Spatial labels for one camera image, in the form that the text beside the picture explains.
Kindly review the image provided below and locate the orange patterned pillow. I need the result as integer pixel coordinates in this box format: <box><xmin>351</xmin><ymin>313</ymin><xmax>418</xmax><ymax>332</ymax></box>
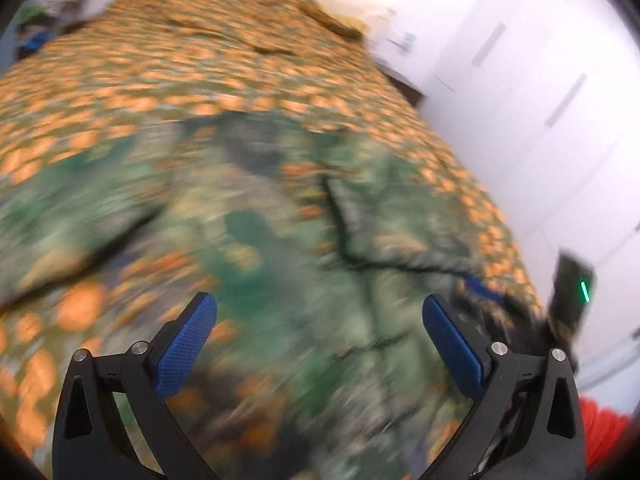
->
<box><xmin>295</xmin><ymin>0</ymin><xmax>367</xmax><ymax>42</ymax></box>

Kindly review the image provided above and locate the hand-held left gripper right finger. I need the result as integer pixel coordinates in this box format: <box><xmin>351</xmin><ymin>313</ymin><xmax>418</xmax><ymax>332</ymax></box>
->
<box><xmin>417</xmin><ymin>294</ymin><xmax>586</xmax><ymax>480</ymax></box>

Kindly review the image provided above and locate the bed with orange patterned sheet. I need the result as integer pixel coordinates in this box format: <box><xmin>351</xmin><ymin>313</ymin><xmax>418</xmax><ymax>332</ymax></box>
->
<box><xmin>0</xmin><ymin>0</ymin><xmax>547</xmax><ymax>480</ymax></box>

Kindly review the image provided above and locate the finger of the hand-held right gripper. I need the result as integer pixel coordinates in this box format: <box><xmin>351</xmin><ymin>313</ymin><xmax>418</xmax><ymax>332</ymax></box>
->
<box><xmin>462</xmin><ymin>274</ymin><xmax>547</xmax><ymax>343</ymax></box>

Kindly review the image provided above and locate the white wardrobe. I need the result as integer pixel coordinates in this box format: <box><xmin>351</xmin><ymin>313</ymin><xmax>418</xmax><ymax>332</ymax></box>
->
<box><xmin>420</xmin><ymin>0</ymin><xmax>640</xmax><ymax>401</ymax></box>

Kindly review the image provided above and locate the person's right forearm red sleeve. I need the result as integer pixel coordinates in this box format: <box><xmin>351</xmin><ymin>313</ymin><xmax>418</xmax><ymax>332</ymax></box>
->
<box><xmin>579</xmin><ymin>395</ymin><xmax>632</xmax><ymax>470</ymax></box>

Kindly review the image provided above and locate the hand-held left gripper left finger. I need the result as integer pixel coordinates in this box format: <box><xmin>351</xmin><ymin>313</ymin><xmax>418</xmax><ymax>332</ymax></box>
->
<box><xmin>52</xmin><ymin>292</ymin><xmax>221</xmax><ymax>480</ymax></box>

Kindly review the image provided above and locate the green patterned garment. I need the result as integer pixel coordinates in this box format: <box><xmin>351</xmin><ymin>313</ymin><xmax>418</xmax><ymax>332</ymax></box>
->
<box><xmin>0</xmin><ymin>110</ymin><xmax>531</xmax><ymax>480</ymax></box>

